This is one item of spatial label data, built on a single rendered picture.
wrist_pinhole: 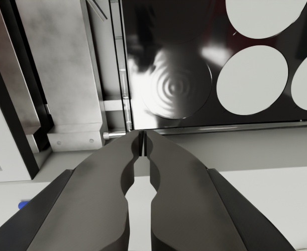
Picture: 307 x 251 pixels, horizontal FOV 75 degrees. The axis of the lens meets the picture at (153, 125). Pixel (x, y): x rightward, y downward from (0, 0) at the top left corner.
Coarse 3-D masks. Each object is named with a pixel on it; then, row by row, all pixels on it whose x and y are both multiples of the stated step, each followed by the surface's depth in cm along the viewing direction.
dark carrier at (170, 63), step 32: (128, 0) 23; (160, 0) 24; (192, 0) 24; (224, 0) 24; (128, 32) 25; (160, 32) 25; (192, 32) 25; (224, 32) 25; (288, 32) 26; (128, 64) 27; (160, 64) 27; (192, 64) 27; (224, 64) 27; (288, 64) 27; (160, 96) 29; (192, 96) 29; (288, 96) 30
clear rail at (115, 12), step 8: (112, 8) 24; (120, 8) 24; (112, 16) 24; (120, 16) 24; (112, 24) 24; (120, 24) 24; (112, 32) 25; (120, 32) 25; (120, 40) 25; (120, 48) 26; (120, 56) 26; (120, 64) 26; (120, 72) 27; (120, 80) 28; (128, 80) 28; (120, 88) 28; (128, 88) 28; (128, 96) 29; (128, 104) 29; (128, 112) 30; (128, 120) 30; (128, 128) 31
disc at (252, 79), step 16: (256, 48) 26; (272, 48) 26; (240, 64) 27; (256, 64) 27; (272, 64) 27; (224, 80) 28; (240, 80) 28; (256, 80) 28; (272, 80) 28; (224, 96) 29; (240, 96) 29; (256, 96) 30; (272, 96) 30; (240, 112) 31; (256, 112) 31
